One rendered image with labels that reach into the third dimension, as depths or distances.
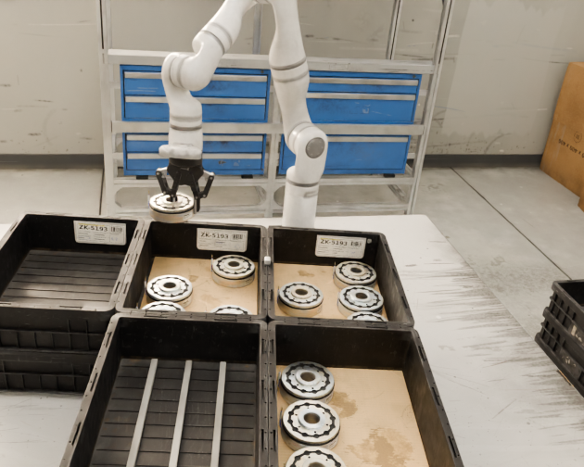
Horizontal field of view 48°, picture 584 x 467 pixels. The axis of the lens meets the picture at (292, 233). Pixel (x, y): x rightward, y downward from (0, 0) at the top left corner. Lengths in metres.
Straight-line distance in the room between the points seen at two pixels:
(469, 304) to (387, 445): 0.76
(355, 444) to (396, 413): 0.12
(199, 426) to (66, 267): 0.62
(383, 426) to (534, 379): 0.55
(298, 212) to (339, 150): 1.74
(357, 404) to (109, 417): 0.45
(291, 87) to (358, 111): 1.84
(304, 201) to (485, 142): 3.22
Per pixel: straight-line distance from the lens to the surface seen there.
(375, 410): 1.28
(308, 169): 1.74
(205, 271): 1.62
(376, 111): 3.50
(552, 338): 2.39
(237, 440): 1.19
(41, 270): 1.66
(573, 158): 4.85
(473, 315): 1.85
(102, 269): 1.64
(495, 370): 1.68
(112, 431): 1.22
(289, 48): 1.61
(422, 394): 1.25
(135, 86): 3.24
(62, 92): 4.17
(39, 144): 4.29
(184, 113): 1.43
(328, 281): 1.62
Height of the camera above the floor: 1.69
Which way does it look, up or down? 28 degrees down
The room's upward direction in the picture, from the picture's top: 6 degrees clockwise
